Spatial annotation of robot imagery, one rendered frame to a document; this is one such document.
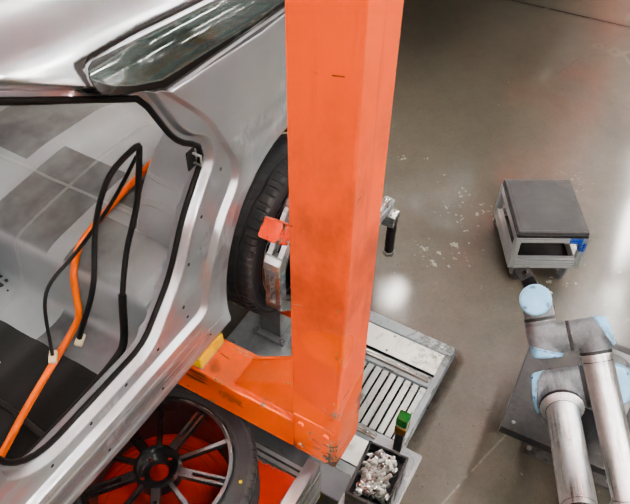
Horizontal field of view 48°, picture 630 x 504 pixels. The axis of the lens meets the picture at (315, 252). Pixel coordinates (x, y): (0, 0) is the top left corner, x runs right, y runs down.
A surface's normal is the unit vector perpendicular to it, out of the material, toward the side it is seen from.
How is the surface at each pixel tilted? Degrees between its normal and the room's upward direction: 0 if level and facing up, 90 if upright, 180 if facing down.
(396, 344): 0
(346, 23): 90
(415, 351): 0
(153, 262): 6
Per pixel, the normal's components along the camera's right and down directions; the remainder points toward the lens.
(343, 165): -0.50, 0.62
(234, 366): 0.01, -0.70
